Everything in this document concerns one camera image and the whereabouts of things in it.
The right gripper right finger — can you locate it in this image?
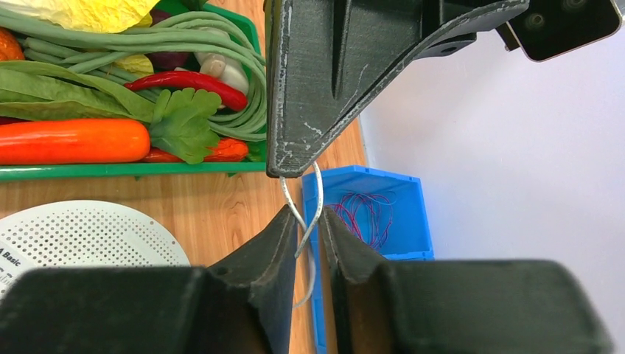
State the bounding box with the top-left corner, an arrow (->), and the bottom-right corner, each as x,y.
319,208 -> 614,353

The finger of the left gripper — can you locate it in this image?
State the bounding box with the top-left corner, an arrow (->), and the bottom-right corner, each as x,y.
264,1 -> 529,178

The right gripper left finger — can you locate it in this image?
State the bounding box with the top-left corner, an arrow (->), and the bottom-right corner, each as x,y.
1,206 -> 298,353

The white cable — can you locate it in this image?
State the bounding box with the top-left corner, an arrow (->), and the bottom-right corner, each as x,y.
279,161 -> 325,310

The white perforated spool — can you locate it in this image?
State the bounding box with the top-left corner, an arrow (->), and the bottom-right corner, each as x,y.
1,200 -> 190,294

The red chili pepper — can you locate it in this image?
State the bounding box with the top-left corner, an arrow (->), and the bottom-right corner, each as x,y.
124,71 -> 248,111

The white mushroom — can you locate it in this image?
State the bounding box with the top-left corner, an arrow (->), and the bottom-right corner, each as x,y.
194,52 -> 249,95

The blue two-compartment bin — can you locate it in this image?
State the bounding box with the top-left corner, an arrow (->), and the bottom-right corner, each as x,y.
302,166 -> 433,353

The green plastic tray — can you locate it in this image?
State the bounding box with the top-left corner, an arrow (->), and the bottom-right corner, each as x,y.
1,1 -> 266,182

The small orange carrot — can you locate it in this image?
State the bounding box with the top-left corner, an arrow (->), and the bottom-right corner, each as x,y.
142,138 -> 249,163

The green parsley leaf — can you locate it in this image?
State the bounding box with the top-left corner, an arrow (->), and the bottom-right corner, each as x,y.
148,88 -> 222,164

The purple onion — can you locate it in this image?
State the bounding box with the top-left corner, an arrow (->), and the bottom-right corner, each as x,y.
146,9 -> 191,70

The green long beans bundle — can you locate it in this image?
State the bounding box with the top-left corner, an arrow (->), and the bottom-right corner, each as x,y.
1,10 -> 268,142

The yellow napa cabbage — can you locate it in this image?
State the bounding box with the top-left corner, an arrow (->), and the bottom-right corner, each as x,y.
1,0 -> 158,33

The large orange carrot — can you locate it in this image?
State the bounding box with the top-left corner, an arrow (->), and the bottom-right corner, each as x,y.
1,119 -> 150,165

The green spinach leaf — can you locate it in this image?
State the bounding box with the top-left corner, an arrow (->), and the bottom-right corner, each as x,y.
1,60 -> 154,123

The orange pumpkin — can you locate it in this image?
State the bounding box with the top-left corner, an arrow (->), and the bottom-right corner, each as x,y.
0,28 -> 25,61

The red wire bundle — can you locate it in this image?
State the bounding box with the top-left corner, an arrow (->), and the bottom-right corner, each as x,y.
327,192 -> 397,252

